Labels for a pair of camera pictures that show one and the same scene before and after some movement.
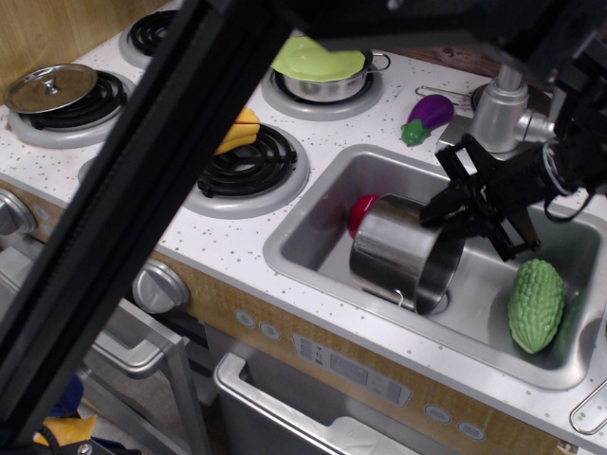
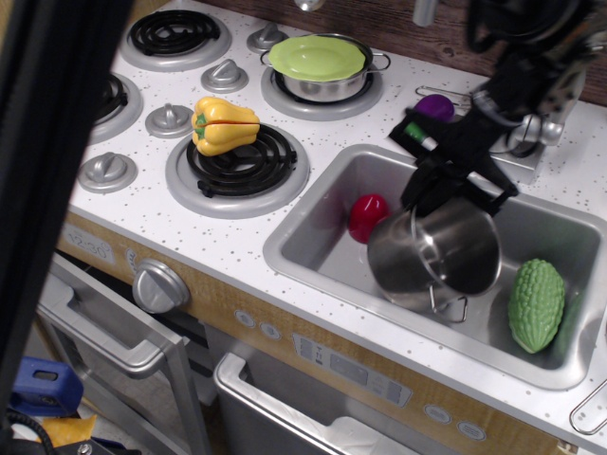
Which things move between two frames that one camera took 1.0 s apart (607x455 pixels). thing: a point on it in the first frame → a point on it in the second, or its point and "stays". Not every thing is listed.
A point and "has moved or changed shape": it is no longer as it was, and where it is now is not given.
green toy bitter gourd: x=536 y=302 stays
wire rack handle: x=579 y=407 stays
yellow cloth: x=67 y=430 stays
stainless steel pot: x=399 y=258 has moved or changed shape
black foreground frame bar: x=207 y=43 → x=54 y=58
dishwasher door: x=261 y=411 stays
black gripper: x=505 y=185 → x=465 y=150
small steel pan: x=332 y=91 stays
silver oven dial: x=158 y=288 stays
